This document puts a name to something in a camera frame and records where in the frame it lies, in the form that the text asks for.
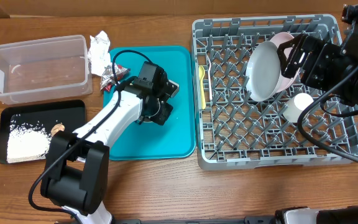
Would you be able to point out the red snack wrapper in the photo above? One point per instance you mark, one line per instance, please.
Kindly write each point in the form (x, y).
(111, 74)

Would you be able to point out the crumpled white napkin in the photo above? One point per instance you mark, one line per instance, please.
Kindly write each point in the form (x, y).
(98, 53)

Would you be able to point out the brown food scrap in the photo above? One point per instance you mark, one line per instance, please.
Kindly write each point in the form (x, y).
(58, 127)

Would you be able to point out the teal serving tray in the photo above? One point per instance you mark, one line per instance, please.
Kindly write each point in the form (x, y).
(176, 138)

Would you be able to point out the grey bowl of rice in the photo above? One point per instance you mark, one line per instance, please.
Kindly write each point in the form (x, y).
(145, 120)

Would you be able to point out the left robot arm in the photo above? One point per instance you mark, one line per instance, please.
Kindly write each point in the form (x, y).
(76, 170)

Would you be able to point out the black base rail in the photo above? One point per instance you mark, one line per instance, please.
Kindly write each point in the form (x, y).
(292, 215)

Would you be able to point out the grey round plate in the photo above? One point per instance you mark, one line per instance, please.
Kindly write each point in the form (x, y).
(263, 72)

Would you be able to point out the grey dishwasher rack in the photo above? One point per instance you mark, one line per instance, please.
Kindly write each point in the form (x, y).
(234, 131)

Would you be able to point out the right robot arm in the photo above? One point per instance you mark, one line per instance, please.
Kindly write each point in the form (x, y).
(346, 89)

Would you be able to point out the yellow plastic spoon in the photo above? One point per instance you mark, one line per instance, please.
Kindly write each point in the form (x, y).
(201, 71)

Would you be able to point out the black plastic tray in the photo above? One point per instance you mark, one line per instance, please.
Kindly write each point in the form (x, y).
(71, 113)

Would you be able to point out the clear plastic bin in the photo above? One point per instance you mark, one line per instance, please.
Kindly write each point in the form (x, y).
(44, 69)

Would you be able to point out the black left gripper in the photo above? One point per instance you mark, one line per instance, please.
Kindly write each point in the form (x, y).
(160, 117)

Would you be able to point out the pile of white rice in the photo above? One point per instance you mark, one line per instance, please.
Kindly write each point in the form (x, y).
(27, 142)

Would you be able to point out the white plastic fork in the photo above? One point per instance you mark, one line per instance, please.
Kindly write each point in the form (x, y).
(209, 78)

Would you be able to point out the white cup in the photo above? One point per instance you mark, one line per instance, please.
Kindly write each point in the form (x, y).
(296, 105)

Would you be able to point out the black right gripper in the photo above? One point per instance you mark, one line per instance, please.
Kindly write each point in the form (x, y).
(298, 53)

